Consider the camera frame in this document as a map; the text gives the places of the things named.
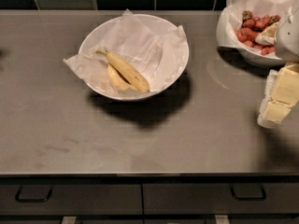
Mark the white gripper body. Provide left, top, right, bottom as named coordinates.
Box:
left=275, top=0, right=299, bottom=63

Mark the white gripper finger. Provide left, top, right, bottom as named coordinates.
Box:
left=257, top=70, right=278, bottom=129

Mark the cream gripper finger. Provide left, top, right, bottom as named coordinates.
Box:
left=263, top=63, right=299, bottom=123

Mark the long yellow banana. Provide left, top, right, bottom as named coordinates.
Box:
left=96, top=49, right=150, bottom=92

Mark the white bowl with strawberries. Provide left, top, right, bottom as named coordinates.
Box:
left=216, top=7, right=285, bottom=68

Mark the white bowl with bananas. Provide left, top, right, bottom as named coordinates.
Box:
left=78, top=13, right=190, bottom=102

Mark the short yellow banana piece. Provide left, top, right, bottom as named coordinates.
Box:
left=107, top=64, right=135, bottom=91

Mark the paper liner under strawberries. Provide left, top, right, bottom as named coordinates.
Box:
left=216, top=0, right=299, bottom=61

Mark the white paper liner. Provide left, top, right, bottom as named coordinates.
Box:
left=63, top=8, right=189, bottom=97

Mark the right dark drawer front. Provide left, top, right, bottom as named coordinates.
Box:
left=143, top=183, right=299, bottom=215

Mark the dark drawer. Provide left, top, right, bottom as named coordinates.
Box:
left=143, top=183, right=299, bottom=215
left=0, top=185, right=142, bottom=216

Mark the left dark drawer front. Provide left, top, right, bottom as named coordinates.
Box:
left=0, top=185, right=142, bottom=216

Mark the right black drawer handle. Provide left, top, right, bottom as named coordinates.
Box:
left=230, top=184, right=267, bottom=202

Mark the black drawer handle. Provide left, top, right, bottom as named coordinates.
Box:
left=230, top=184, right=267, bottom=202
left=15, top=185, right=52, bottom=203

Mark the left black drawer handle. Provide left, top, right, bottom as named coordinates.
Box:
left=15, top=185, right=52, bottom=203

